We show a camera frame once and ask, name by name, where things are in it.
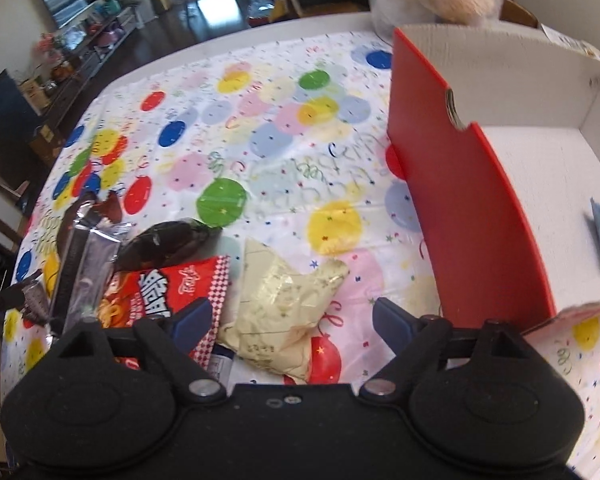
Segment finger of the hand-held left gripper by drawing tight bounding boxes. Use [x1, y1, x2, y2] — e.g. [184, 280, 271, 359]
[0, 270, 45, 313]

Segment black cabinet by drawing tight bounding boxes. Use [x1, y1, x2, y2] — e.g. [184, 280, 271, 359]
[0, 67, 39, 191]

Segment black snack packet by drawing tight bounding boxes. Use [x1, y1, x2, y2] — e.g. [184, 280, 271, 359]
[114, 219, 224, 273]

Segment copper foil snack packet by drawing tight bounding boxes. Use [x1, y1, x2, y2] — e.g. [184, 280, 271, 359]
[57, 189, 127, 241]

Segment printed paper sheet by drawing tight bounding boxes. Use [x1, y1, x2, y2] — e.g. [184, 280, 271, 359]
[540, 24, 600, 68]

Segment red and white cardboard box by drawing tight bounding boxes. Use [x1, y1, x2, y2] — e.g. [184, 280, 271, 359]
[387, 24, 600, 335]

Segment beige box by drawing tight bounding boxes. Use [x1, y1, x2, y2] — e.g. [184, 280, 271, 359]
[19, 77, 52, 112]

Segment balloon print tablecloth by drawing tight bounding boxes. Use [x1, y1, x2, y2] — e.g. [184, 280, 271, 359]
[0, 30, 600, 480]

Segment pink flower bouquet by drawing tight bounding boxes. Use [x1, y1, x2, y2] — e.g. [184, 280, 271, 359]
[34, 32, 67, 63]

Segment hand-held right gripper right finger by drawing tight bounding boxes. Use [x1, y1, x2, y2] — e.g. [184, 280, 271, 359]
[359, 299, 526, 402]

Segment red snack bag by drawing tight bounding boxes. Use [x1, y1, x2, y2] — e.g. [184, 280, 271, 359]
[96, 255, 231, 368]

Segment silver purple snack packet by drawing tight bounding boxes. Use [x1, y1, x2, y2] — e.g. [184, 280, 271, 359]
[49, 222, 132, 336]

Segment white snack packet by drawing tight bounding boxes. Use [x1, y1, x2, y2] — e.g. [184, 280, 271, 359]
[207, 352, 239, 386]

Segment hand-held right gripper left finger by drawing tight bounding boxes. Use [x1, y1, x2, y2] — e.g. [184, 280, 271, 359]
[60, 300, 227, 402]

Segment pale yellow snack bag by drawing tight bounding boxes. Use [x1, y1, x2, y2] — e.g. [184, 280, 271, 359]
[216, 237, 351, 385]

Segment long low TV stand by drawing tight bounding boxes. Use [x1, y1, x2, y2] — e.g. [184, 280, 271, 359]
[40, 5, 142, 128]

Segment wooden chair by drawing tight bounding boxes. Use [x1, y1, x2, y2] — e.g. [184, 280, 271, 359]
[500, 0, 540, 29]

